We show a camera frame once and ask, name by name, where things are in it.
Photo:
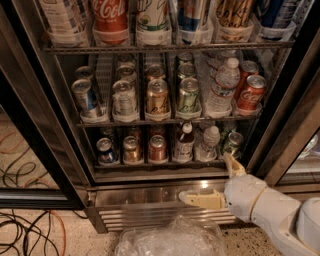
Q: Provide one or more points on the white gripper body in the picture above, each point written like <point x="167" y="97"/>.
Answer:
<point x="243" y="194"/>

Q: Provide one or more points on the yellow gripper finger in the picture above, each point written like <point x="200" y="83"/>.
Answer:
<point x="233" y="166"/>
<point x="204" y="198"/>

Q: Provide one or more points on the brown tea plastic bottle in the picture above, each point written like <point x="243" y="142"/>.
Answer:
<point x="183" y="147"/>

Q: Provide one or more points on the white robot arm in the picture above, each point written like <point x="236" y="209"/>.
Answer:
<point x="292" y="226"/>

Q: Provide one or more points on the green can bottom shelf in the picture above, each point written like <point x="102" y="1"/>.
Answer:
<point x="232" y="144"/>

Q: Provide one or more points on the green can shelf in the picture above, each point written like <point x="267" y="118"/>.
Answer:
<point x="232" y="144"/>
<point x="188" y="95"/>

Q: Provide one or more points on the clear water bottle bottom shelf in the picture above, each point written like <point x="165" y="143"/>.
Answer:
<point x="206" y="143"/>

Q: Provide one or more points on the clear water bottle shelf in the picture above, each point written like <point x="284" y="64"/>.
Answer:
<point x="223" y="88"/>
<point x="206" y="143"/>

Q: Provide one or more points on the right glass fridge door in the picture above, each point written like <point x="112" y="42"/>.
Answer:
<point x="286" y="145"/>

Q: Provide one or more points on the glass fridge door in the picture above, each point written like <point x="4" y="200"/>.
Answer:
<point x="38" y="166"/>
<point x="286" y="145"/>

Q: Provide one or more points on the clear water bottle middle shelf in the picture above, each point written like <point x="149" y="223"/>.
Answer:
<point x="223" y="88"/>

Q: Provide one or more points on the red can bottom shelf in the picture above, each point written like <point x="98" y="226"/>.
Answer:
<point x="157" y="149"/>

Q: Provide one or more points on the green can middle shelf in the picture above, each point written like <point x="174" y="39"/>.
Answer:
<point x="188" y="95"/>

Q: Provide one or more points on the gold can bottom shelf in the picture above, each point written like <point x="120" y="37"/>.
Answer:
<point x="131" y="149"/>

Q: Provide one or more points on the gold can middle shelf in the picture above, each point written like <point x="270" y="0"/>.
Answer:
<point x="157" y="97"/>

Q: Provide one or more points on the blue pepsi can bottom shelf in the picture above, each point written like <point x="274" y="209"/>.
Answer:
<point x="106" y="152"/>

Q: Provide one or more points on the stainless steel fridge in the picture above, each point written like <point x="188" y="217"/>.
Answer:
<point x="145" y="194"/>

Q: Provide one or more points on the white silver can middle shelf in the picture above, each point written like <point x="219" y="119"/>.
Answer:
<point x="124" y="101"/>

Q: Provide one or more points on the gold black can top shelf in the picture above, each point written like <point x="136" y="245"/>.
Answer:
<point x="233" y="18"/>

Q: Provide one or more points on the dark blue can top shelf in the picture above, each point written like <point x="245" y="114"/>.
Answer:
<point x="276" y="14"/>

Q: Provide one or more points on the blue silver can top shelf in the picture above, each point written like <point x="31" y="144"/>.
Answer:
<point x="192" y="18"/>

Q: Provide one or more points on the blue silver can shelf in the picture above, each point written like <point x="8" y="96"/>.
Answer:
<point x="86" y="98"/>
<point x="192" y="18"/>

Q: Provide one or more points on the blue silver can middle shelf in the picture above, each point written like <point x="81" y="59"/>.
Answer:
<point x="86" y="98"/>

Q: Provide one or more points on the white green bottle top shelf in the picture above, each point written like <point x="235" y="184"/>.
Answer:
<point x="151" y="16"/>

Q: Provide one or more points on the left glass fridge door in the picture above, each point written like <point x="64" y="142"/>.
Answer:
<point x="38" y="166"/>

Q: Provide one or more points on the red coca-cola bottle top shelf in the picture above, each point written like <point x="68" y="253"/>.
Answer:
<point x="110" y="20"/>

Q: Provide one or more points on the white labelled bottle top shelf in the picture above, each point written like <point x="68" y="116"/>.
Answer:
<point x="67" y="20"/>

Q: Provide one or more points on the crumpled clear plastic bag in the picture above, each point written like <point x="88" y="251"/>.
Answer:
<point x="181" y="237"/>

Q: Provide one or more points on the red coca-cola can front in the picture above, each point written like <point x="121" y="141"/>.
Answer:
<point x="252" y="92"/>

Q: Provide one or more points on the red coca-cola can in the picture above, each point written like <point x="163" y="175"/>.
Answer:
<point x="247" y="68"/>
<point x="252" y="92"/>

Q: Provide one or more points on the red coca-cola can rear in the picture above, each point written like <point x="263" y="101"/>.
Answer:
<point x="247" y="68"/>

